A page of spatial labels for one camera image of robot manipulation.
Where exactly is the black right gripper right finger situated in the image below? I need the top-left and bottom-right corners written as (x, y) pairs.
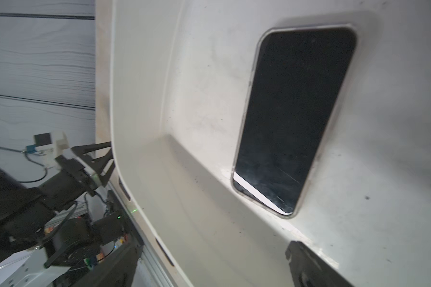
top-left (286, 241), bottom-right (353, 287)

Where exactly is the black phone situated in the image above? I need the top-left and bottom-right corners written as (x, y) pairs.
top-left (232, 26), bottom-right (357, 216)

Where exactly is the white plastic storage box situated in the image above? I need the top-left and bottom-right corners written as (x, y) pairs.
top-left (111, 1), bottom-right (431, 287)

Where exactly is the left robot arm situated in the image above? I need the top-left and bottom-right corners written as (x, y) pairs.
top-left (0, 142), bottom-right (126, 268)

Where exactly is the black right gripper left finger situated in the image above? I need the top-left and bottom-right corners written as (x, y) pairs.
top-left (73, 242), bottom-right (140, 287)

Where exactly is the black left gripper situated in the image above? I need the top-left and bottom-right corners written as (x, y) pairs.
top-left (55, 142), bottom-right (116, 196)

